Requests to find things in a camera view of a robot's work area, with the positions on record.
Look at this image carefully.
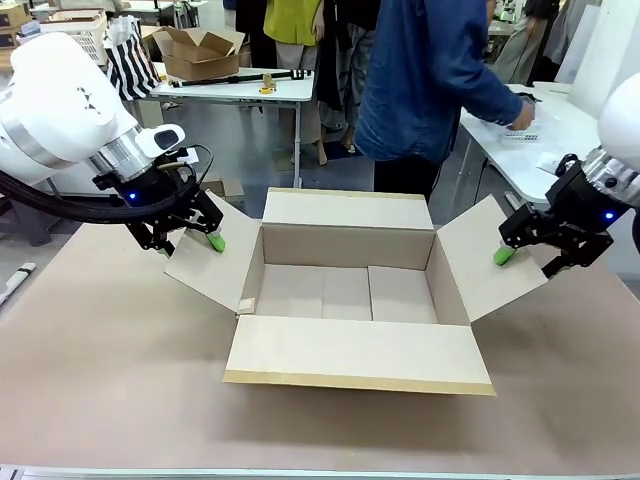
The person in denim shirt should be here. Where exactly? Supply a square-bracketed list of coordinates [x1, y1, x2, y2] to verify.
[353, 0, 524, 204]

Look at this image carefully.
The person's right forearm denim sleeve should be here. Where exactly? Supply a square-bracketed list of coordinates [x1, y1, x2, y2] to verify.
[478, 68, 524, 126]

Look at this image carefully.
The black white striped bag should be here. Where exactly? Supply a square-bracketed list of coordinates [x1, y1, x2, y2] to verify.
[103, 14, 161, 101]

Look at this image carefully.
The aluminium table edge rail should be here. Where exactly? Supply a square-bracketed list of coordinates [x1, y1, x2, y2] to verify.
[0, 467, 640, 480]

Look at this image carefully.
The small cardboard box on floor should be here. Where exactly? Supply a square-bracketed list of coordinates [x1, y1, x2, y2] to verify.
[199, 177, 245, 201]

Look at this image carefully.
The person's right hand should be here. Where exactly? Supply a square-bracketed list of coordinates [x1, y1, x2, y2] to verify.
[511, 98, 536, 132]

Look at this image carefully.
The white folding table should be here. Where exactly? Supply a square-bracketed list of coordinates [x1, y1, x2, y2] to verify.
[119, 59, 317, 187]

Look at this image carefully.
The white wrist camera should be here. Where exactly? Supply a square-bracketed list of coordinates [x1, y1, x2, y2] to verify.
[169, 146, 200, 171]
[556, 153, 582, 177]

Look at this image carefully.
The white work table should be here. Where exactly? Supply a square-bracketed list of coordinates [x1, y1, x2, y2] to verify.
[458, 82, 611, 206]

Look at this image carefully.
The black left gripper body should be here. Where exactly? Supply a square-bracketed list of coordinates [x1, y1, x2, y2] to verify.
[92, 162, 204, 226]

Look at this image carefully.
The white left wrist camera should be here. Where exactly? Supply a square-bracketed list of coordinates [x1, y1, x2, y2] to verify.
[169, 146, 200, 171]

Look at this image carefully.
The long black rod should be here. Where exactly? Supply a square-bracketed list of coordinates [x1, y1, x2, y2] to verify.
[169, 69, 314, 89]

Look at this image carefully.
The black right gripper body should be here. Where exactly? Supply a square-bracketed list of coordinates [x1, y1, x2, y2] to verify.
[543, 159, 615, 252]

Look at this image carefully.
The white wall panel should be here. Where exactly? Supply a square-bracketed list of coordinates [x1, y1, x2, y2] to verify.
[553, 0, 640, 116]

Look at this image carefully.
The open cardboard box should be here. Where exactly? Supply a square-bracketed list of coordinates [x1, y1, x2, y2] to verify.
[152, 27, 246, 82]

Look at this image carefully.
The cardboard box with black label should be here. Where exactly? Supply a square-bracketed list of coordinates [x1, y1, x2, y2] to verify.
[0, 3, 31, 29]

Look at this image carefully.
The large brown cardboard box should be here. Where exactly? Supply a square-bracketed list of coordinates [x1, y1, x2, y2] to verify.
[163, 187, 550, 397]

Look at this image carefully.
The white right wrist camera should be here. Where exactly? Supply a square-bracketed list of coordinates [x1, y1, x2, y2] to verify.
[556, 153, 582, 177]

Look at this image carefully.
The dotted white blister pack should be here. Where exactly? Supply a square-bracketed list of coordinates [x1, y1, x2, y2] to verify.
[501, 129, 542, 145]

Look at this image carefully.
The mannequin with yellow vest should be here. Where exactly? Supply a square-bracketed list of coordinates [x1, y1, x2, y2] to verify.
[263, 0, 329, 167]

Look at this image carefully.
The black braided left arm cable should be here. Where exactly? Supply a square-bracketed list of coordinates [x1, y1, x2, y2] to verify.
[0, 169, 201, 226]

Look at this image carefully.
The white plastic basket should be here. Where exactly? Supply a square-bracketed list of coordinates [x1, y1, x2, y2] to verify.
[37, 8, 109, 64]

